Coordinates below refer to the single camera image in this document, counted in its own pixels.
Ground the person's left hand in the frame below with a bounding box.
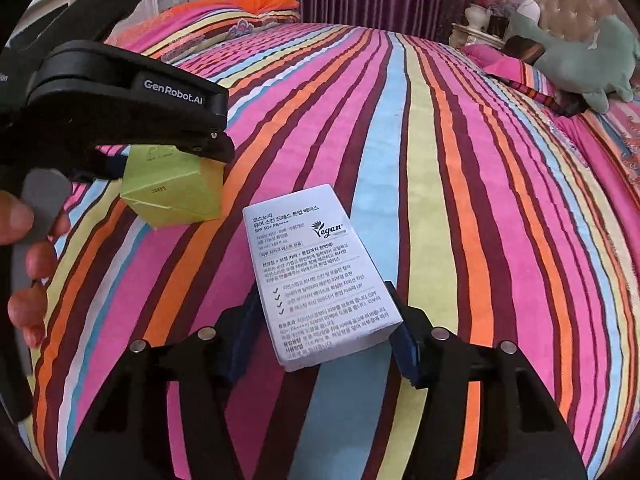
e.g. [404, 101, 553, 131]
[0, 192, 72, 348]

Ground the small white printed box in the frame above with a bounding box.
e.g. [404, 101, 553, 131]
[242, 183, 404, 372]

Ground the green plush toy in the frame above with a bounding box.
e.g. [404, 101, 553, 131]
[507, 0, 640, 113]

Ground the beige tufted headboard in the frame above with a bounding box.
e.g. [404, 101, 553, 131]
[530, 0, 640, 46]

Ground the white nightstand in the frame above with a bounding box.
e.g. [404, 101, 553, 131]
[450, 22, 506, 51]

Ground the lime green cardboard box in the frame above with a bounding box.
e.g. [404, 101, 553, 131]
[120, 144, 225, 224]

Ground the orange pillow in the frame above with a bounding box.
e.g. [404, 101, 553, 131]
[220, 0, 301, 23]

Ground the floral pink pillow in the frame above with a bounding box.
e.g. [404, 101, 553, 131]
[555, 95, 640, 221]

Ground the striped pink pillow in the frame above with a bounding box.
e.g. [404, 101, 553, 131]
[462, 44, 566, 106]

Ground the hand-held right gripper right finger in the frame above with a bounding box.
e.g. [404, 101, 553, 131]
[384, 282, 588, 480]

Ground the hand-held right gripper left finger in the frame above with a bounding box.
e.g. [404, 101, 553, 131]
[60, 292, 266, 480]

